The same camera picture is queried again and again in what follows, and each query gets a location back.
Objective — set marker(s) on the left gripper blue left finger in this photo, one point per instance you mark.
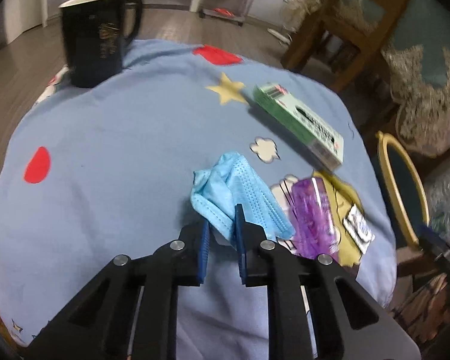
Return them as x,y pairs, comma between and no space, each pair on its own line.
203,252

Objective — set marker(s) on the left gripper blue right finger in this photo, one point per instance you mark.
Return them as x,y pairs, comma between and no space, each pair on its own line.
239,222

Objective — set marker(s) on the blue face mask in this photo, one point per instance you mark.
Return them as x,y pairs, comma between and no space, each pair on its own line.
230,182

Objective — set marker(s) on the white printed sachet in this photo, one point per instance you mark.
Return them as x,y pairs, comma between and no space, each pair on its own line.
357,227

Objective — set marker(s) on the teal bin yellow rim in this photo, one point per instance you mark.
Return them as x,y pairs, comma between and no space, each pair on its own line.
403,188

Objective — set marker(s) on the clear plastic water bottle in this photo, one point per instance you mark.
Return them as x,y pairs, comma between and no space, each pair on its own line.
437,189

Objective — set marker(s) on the purple glitter packet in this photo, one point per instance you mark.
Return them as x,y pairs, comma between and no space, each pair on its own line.
315,230

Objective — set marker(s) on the green white toothpaste box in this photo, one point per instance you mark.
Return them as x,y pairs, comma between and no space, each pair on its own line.
319,137

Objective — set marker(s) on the light blue patterned tablecloth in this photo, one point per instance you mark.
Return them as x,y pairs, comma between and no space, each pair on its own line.
93,173

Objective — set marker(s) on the white power strip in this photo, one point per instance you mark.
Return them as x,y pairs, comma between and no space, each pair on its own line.
285,39

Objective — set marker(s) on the black mug white interior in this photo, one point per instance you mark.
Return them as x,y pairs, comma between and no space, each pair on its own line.
96,35

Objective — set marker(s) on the wooden dining chair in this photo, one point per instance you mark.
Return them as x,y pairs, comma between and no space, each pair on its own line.
330,19

